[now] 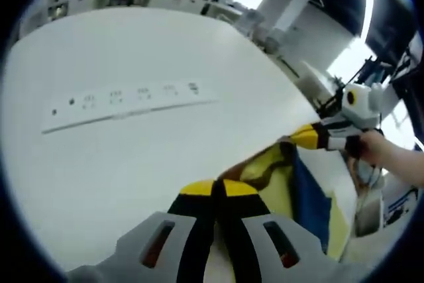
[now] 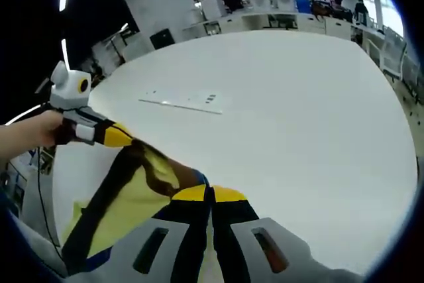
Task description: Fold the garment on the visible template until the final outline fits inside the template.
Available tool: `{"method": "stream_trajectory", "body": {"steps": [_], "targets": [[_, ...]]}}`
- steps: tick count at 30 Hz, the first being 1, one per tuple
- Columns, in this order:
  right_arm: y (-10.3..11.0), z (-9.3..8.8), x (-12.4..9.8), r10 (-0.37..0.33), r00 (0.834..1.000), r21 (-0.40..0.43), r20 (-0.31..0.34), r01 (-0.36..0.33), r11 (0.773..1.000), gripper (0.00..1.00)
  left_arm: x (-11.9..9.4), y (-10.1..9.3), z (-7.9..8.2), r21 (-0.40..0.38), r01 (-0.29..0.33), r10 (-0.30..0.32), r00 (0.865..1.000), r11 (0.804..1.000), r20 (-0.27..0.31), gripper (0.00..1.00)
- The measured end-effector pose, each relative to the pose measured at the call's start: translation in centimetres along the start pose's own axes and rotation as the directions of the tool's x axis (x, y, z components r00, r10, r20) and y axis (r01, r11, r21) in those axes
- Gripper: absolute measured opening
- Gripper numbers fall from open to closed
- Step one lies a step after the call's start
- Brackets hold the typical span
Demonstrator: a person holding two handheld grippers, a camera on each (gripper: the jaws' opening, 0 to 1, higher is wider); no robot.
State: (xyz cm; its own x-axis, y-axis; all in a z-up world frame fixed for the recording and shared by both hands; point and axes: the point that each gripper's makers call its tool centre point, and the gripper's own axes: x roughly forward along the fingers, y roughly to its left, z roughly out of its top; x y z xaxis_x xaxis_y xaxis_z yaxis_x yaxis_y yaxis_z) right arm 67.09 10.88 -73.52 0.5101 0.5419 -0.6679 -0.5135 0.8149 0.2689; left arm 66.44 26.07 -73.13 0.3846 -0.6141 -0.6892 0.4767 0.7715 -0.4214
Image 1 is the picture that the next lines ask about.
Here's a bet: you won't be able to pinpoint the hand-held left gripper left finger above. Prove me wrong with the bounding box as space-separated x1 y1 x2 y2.
65 178 218 283

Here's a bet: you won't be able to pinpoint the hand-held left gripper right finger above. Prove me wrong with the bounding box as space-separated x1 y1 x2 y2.
216 178 362 283

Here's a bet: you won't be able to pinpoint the yellow garment grey blue sleeves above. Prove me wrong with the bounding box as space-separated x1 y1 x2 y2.
217 135 357 262

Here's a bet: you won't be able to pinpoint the person's right hand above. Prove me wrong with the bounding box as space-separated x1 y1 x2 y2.
360 129 391 165

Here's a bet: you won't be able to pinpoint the ceiling light strip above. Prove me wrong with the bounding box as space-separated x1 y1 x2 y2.
359 0 378 42

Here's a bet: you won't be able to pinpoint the white table socket panel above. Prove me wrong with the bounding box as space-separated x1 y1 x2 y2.
41 79 219 135

